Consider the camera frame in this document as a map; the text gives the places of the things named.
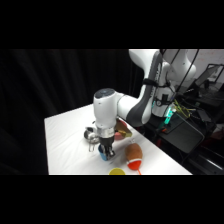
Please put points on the yellow plastic cup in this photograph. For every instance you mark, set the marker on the yellow plastic cup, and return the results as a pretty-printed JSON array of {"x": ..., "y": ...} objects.
[{"x": 117, "y": 172}]

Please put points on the brown plush toy red base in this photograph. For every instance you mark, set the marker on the brown plush toy red base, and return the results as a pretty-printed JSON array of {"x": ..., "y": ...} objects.
[{"x": 133, "y": 152}]

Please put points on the black curtain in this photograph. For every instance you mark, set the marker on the black curtain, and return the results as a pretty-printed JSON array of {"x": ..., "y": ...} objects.
[{"x": 50, "y": 86}]

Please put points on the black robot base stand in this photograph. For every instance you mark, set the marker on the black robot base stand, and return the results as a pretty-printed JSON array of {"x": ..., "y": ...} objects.
[{"x": 180, "y": 133}]

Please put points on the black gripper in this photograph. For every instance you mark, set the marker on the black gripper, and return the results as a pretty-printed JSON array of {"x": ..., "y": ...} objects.
[{"x": 106, "y": 142}]

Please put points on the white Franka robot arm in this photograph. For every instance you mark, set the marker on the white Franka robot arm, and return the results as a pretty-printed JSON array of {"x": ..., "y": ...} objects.
[{"x": 106, "y": 110}]

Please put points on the blue plastic cup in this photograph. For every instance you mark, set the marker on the blue plastic cup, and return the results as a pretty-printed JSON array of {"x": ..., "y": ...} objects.
[{"x": 102, "y": 156}]

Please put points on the dark monitor screen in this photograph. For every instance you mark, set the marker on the dark monitor screen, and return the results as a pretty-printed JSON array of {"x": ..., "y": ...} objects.
[{"x": 209, "y": 76}]

